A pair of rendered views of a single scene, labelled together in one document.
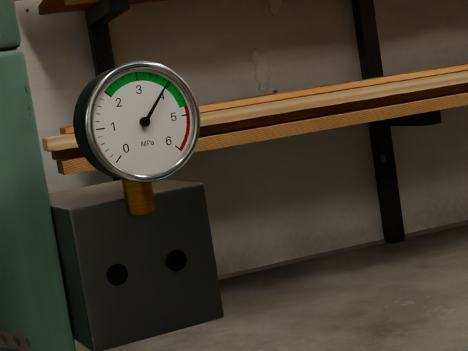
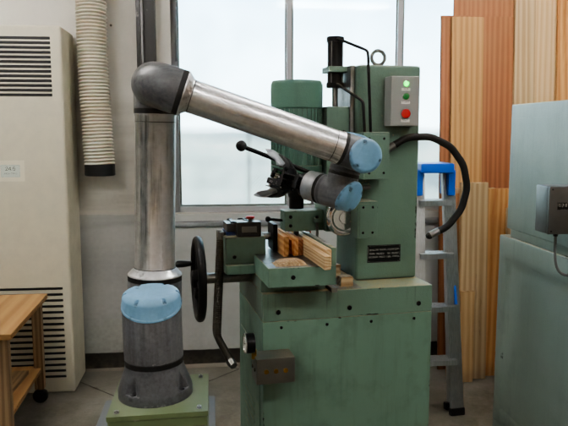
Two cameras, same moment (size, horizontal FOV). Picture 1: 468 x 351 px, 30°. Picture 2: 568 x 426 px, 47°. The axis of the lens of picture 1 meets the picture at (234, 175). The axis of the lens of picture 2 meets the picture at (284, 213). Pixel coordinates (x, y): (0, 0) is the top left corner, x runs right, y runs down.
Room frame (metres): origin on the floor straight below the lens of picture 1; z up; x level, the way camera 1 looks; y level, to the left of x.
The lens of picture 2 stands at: (0.96, -1.83, 1.30)
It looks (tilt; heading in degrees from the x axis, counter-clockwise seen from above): 7 degrees down; 102
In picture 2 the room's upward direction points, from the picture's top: straight up
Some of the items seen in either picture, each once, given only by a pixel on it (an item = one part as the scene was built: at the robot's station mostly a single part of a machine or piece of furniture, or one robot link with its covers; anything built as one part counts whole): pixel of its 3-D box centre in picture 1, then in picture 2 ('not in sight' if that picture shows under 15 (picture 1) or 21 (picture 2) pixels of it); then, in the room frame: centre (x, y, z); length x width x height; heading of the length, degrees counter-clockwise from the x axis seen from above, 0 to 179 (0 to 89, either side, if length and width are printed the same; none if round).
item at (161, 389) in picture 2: not in sight; (155, 374); (0.30, -0.30, 0.68); 0.19 x 0.19 x 0.10
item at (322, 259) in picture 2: not in sight; (302, 246); (0.58, 0.31, 0.92); 0.59 x 0.02 x 0.04; 115
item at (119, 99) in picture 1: (136, 139); (250, 346); (0.47, 0.05, 0.65); 0.06 x 0.04 x 0.08; 115
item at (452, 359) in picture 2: not in sight; (433, 286); (1.04, 1.25, 0.58); 0.27 x 0.25 x 1.16; 109
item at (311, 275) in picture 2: not in sight; (266, 259); (0.46, 0.32, 0.87); 0.61 x 0.30 x 0.06; 115
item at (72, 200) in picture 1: (120, 254); (272, 366); (0.53, 0.08, 0.58); 0.12 x 0.08 x 0.08; 25
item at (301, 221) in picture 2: not in sight; (302, 221); (0.57, 0.38, 0.99); 0.14 x 0.07 x 0.09; 25
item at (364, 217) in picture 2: not in sight; (363, 218); (0.78, 0.31, 1.02); 0.09 x 0.07 x 0.12; 115
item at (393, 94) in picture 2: not in sight; (401, 101); (0.90, 0.38, 1.40); 0.10 x 0.06 x 0.16; 25
